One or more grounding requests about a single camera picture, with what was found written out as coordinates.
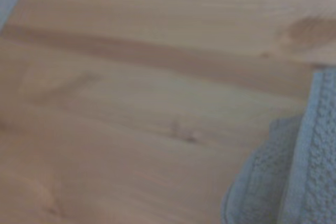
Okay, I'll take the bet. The grey terry towel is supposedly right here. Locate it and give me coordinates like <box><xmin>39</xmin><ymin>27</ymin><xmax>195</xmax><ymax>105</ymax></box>
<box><xmin>219</xmin><ymin>70</ymin><xmax>336</xmax><ymax>224</ymax></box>

